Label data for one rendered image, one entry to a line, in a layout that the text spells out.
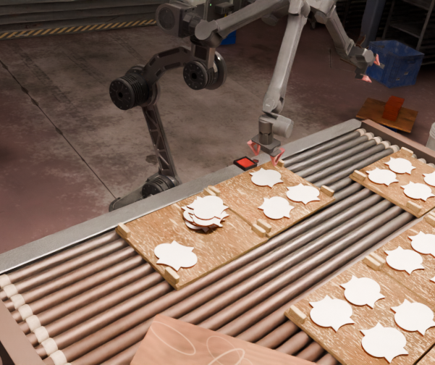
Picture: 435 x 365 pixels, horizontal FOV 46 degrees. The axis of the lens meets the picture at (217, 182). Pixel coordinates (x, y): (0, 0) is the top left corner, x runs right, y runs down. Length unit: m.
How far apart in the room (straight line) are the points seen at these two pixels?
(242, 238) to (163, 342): 0.61
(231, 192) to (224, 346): 0.84
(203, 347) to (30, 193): 2.50
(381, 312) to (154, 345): 0.74
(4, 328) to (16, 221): 1.93
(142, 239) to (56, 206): 1.78
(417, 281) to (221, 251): 0.67
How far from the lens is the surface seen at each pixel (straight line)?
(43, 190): 3.66
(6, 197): 3.64
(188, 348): 1.34
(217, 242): 1.79
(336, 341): 1.58
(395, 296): 1.79
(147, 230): 1.82
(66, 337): 1.53
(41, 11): 6.38
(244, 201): 2.00
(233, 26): 2.11
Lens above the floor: 2.09
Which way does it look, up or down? 34 degrees down
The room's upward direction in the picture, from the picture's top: 8 degrees clockwise
